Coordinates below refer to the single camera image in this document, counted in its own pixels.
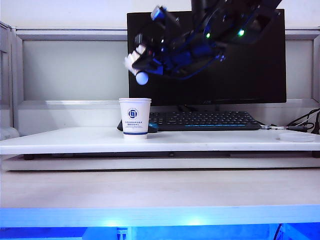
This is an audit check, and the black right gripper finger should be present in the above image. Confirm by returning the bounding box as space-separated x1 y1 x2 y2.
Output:
134 32 165 54
131 52 164 76

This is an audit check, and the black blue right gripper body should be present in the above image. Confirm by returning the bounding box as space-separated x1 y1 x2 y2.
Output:
149 23 202 76

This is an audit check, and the white feather shuttlecock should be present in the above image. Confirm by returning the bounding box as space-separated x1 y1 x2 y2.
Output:
124 43 150 85

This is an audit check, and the white paper cup blue logo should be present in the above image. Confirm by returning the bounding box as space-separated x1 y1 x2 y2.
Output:
118 97 153 140

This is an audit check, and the grey cubicle partition panel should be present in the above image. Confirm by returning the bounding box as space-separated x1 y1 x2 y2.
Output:
0 21 320 141

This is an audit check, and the black keyboard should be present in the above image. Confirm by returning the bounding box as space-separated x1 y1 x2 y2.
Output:
116 110 262 132

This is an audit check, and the black computer monitor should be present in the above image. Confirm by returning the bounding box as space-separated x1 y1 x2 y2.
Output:
126 8 287 113

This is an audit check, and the white raised desk board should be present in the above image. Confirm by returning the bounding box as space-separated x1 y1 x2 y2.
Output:
0 126 320 173

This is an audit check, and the clear pen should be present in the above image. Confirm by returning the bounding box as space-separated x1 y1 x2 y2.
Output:
259 124 292 131

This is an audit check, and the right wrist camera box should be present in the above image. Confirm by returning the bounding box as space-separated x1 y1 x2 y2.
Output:
150 5 181 29

